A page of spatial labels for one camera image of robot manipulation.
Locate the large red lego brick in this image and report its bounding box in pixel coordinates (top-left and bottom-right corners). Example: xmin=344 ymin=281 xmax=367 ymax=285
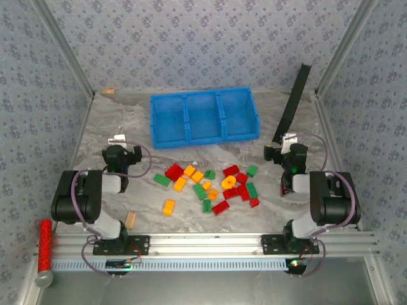
xmin=164 ymin=163 xmax=185 ymax=182

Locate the long yellow lego brick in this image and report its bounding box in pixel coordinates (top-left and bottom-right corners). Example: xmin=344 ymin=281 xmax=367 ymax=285
xmin=172 ymin=176 xmax=188 ymax=193
xmin=162 ymin=199 xmax=177 ymax=217

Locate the long red lego brick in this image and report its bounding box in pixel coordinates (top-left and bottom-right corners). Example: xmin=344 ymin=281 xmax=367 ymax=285
xmin=211 ymin=200 xmax=231 ymax=217
xmin=237 ymin=184 xmax=252 ymax=202

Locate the yellow rounded flame-print brick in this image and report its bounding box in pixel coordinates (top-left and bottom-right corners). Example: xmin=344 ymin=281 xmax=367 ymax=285
xmin=221 ymin=174 xmax=238 ymax=191

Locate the black flat bar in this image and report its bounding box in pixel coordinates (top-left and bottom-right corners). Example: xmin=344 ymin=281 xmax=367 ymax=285
xmin=272 ymin=63 xmax=312 ymax=144

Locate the small circuit board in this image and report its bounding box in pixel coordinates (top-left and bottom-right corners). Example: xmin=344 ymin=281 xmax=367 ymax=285
xmin=105 ymin=258 xmax=142 ymax=271
xmin=285 ymin=258 xmax=308 ymax=276

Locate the red cylinder with grey knob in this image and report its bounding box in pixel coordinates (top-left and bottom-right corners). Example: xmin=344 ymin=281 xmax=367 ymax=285
xmin=34 ymin=219 xmax=55 ymax=288

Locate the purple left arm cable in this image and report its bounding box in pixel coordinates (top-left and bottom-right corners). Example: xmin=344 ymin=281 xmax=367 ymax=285
xmin=70 ymin=142 xmax=153 ymax=278

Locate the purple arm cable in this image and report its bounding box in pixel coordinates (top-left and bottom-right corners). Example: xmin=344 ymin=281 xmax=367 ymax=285
xmin=70 ymin=142 xmax=153 ymax=278
xmin=294 ymin=132 xmax=361 ymax=278

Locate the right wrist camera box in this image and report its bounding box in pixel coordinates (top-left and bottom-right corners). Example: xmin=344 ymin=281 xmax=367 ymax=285
xmin=280 ymin=133 xmax=299 ymax=154

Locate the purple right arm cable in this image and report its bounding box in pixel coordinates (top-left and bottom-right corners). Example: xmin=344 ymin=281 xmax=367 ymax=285
xmin=294 ymin=132 xmax=361 ymax=278

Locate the aluminium side rail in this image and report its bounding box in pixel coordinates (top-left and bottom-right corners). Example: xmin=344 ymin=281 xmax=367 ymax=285
xmin=312 ymin=92 xmax=364 ymax=231
xmin=52 ymin=91 xmax=97 ymax=230

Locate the wide aluminium base rail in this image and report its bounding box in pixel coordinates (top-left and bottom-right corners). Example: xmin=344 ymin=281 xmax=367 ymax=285
xmin=34 ymin=231 xmax=381 ymax=259

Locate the aluminium frame post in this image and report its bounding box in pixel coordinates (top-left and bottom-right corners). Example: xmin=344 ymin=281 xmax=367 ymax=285
xmin=31 ymin=0 xmax=97 ymax=97
xmin=314 ymin=0 xmax=380 ymax=97

